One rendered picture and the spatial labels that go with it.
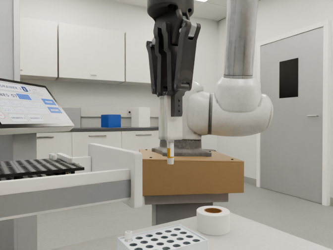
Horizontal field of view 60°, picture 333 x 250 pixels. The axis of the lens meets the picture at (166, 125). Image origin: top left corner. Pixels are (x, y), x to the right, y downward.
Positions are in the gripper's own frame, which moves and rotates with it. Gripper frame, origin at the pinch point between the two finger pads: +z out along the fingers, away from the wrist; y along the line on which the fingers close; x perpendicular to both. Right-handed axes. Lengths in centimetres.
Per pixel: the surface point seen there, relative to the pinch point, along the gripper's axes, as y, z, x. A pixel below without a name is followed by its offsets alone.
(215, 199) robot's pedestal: -34, 26, 38
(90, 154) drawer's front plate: -38.1, 9.3, -1.9
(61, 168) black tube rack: -18.2, 9.5, -13.3
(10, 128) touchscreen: -99, 3, -19
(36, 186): -13.0, 11.4, -18.2
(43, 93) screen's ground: -136, -16, -1
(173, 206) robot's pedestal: -43, 29, 28
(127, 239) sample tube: -3.7, 19.6, -5.8
